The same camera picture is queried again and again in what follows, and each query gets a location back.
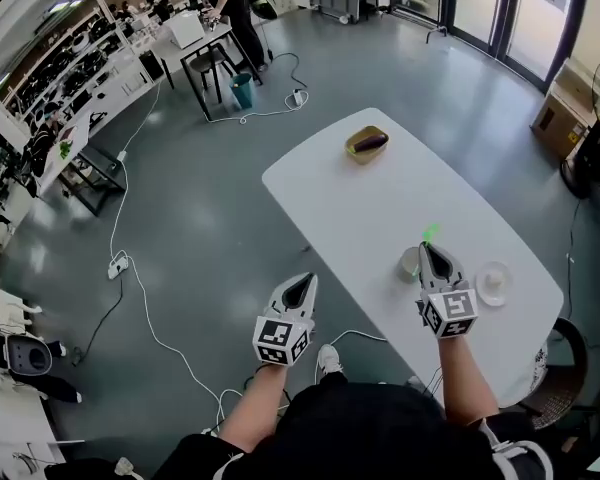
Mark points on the small white item on plate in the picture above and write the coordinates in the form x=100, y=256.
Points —
x=493, y=279

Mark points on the black round stool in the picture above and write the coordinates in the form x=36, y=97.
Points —
x=212, y=65

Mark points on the black and white shelf unit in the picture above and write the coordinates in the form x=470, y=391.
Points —
x=65, y=63

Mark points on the pale grey cup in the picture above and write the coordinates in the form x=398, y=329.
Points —
x=408, y=264

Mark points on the person's left forearm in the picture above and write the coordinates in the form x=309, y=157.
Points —
x=252, y=408

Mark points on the yellow bowl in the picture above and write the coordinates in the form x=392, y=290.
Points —
x=367, y=155

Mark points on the teal waste bin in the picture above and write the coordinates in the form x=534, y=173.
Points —
x=242, y=90

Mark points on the purple eggplant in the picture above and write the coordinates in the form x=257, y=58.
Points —
x=370, y=142

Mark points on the person's white shoe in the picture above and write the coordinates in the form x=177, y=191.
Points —
x=328, y=360

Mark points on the white box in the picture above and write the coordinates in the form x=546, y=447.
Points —
x=185, y=30

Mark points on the black standing fan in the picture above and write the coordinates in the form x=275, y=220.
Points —
x=592, y=133

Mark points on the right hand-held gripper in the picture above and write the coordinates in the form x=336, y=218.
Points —
x=452, y=313

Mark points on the white power strip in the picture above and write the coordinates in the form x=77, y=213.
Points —
x=118, y=265
x=299, y=97

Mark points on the person's right forearm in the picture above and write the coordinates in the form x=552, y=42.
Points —
x=465, y=383

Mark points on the green star stick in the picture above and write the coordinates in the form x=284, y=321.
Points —
x=432, y=231

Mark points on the white desk with black legs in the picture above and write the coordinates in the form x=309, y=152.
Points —
x=200, y=48

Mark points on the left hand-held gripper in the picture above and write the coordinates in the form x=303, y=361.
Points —
x=280, y=340

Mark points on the cardboard box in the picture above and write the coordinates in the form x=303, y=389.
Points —
x=562, y=113

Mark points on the grey device with round opening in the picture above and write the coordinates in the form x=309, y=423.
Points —
x=27, y=353

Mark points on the dark woven chair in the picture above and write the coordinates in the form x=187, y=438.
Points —
x=562, y=373

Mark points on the person's black clothing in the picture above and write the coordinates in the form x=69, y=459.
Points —
x=360, y=433

